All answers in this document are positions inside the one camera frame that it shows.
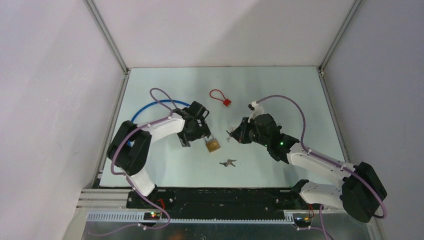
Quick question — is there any silver key bunch front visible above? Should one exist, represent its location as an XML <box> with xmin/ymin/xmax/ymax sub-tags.
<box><xmin>219</xmin><ymin>159</ymin><xmax>237</xmax><ymax>167</ymax></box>

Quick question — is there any right aluminium frame post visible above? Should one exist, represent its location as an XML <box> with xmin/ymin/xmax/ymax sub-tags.
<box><xmin>318</xmin><ymin>0</ymin><xmax>364</xmax><ymax>77</ymax></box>

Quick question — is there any red cable padlock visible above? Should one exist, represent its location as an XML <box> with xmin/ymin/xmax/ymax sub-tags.
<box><xmin>209</xmin><ymin>89</ymin><xmax>232</xmax><ymax>107</ymax></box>

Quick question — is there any blue cable lock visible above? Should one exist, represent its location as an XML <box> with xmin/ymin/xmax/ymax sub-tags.
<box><xmin>125</xmin><ymin>99</ymin><xmax>192</xmax><ymax>147</ymax></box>

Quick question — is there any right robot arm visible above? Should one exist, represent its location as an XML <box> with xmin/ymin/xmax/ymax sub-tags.
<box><xmin>228</xmin><ymin>113</ymin><xmax>388</xmax><ymax>223</ymax></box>

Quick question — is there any left circuit board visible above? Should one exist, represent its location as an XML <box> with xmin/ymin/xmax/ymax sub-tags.
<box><xmin>143</xmin><ymin>211</ymin><xmax>162</xmax><ymax>221</ymax></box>

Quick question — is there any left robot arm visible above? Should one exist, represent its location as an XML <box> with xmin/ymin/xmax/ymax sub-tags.
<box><xmin>106</xmin><ymin>101</ymin><xmax>211</xmax><ymax>208</ymax></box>

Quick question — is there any circuit board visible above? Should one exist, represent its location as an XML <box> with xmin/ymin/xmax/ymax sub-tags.
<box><xmin>143</xmin><ymin>211</ymin><xmax>162</xmax><ymax>221</ymax></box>
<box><xmin>294</xmin><ymin>217</ymin><xmax>314</xmax><ymax>225</ymax></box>

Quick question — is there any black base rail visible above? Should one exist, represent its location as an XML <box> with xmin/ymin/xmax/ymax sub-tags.
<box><xmin>126</xmin><ymin>187</ymin><xmax>320</xmax><ymax>221</ymax></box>

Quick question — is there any aluminium frame post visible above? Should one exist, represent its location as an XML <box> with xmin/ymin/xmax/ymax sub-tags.
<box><xmin>83</xmin><ymin>0</ymin><xmax>129</xmax><ymax>75</ymax></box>
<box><xmin>318</xmin><ymin>0</ymin><xmax>364</xmax><ymax>77</ymax></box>

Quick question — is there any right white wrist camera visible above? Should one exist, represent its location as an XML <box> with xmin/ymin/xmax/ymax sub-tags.
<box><xmin>247</xmin><ymin>101</ymin><xmax>265</xmax><ymax>123</ymax></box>

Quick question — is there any brass padlock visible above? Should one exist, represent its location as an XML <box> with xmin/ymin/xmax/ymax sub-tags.
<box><xmin>203</xmin><ymin>135</ymin><xmax>221</xmax><ymax>153</ymax></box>

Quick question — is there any right circuit board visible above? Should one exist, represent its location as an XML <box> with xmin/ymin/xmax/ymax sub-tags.
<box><xmin>294</xmin><ymin>217</ymin><xmax>314</xmax><ymax>225</ymax></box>

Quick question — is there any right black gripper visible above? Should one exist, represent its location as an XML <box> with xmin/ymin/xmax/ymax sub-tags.
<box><xmin>230</xmin><ymin>117</ymin><xmax>270</xmax><ymax>148</ymax></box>

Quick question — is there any left aluminium frame post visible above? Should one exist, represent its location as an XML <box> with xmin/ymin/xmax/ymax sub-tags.
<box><xmin>83</xmin><ymin>0</ymin><xmax>129</xmax><ymax>75</ymax></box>

